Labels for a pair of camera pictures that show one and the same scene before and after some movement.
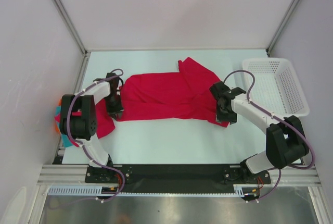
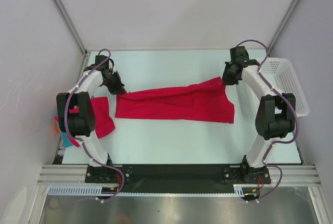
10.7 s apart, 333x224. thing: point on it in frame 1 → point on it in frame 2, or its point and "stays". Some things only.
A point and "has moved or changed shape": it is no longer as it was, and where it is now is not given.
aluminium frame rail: x=64 y=175 stays
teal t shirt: x=66 y=142 stays
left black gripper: x=112 y=111 → x=118 y=89
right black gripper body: x=225 y=114 → x=228 y=77
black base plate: x=146 y=178 stays
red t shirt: x=186 y=94 has moved or changed shape
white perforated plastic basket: x=277 y=87 stays
